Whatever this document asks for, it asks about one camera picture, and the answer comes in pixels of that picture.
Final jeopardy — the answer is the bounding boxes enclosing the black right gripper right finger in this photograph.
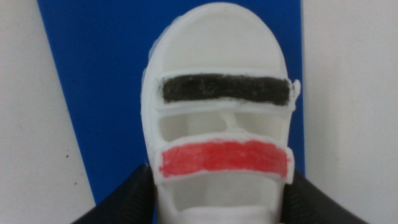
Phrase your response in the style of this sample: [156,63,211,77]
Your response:
[280,170,371,224]

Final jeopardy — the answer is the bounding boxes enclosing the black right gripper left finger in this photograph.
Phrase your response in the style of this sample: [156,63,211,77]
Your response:
[71,164,158,224]

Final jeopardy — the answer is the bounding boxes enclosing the white shoe black red straps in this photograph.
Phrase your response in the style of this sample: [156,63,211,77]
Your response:
[140,2,302,224]

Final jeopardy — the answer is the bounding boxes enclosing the blue rectangular mat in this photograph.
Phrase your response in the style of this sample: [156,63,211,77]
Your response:
[36,0,306,207]

